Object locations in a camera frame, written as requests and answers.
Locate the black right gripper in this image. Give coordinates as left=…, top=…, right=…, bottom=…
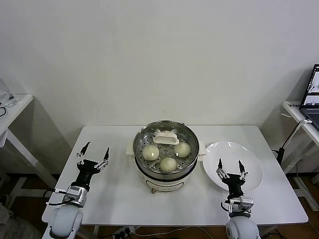
left=215, top=158, right=249, bottom=199

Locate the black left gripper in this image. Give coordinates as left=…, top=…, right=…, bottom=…
left=74, top=141, right=110, bottom=186

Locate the glass lid with cream handle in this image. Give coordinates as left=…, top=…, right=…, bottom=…
left=133, top=121, right=199, bottom=172

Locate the stainless steel steamer basket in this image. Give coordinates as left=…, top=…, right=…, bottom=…
left=125, top=120, right=207, bottom=179

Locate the white round plate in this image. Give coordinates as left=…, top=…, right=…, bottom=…
left=202, top=141, right=264, bottom=194

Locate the cream electric cooker base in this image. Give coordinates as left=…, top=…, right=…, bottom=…
left=134, top=159, right=197, bottom=194

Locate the white side table with laptop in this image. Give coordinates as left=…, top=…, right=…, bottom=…
left=281, top=101, right=319, bottom=212

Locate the white floor power strip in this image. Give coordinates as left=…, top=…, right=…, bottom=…
left=111, top=226, right=137, bottom=237

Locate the white side table with jar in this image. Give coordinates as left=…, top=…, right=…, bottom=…
left=0, top=94, right=58, bottom=207

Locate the dark open laptop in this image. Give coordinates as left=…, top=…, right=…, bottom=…
left=299, top=63, right=319, bottom=130

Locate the clear glass jar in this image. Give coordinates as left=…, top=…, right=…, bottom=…
left=0, top=77, right=18, bottom=108

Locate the grey fabric heap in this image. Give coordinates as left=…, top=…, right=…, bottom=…
left=0, top=196, right=45, bottom=239

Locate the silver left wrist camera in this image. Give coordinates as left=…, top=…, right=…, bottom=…
left=63, top=184, right=88, bottom=208

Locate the black power adapter with cable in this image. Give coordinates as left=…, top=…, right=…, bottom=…
left=271, top=147, right=285, bottom=164

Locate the white laptop cable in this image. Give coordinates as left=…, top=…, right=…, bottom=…
left=281, top=119, right=312, bottom=150

